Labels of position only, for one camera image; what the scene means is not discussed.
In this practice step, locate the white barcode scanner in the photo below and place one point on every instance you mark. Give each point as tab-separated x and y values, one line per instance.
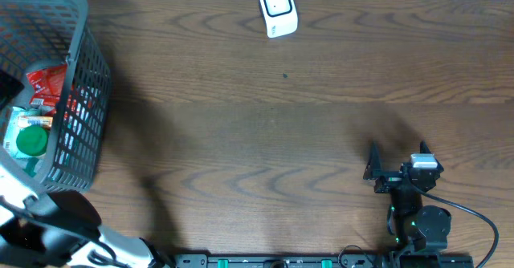
280	17

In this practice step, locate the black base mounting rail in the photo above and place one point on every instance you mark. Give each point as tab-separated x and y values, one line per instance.
319	261

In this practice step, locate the orange snack packet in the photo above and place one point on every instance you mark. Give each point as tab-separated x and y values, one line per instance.
40	121

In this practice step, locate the green lid seasoning jar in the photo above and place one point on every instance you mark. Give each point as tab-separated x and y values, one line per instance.
32	141

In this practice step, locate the grey plastic mesh basket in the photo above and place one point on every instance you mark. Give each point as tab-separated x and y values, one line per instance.
38	31

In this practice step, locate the red snack packet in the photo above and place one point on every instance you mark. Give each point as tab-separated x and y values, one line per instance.
48	85

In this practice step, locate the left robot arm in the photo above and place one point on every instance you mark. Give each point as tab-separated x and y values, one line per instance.
45	219

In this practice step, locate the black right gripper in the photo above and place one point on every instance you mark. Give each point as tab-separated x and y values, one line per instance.
374	169

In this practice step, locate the teal white snack packet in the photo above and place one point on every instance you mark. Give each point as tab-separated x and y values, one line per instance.
28	164

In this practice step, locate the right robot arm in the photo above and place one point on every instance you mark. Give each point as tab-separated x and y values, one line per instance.
421	231

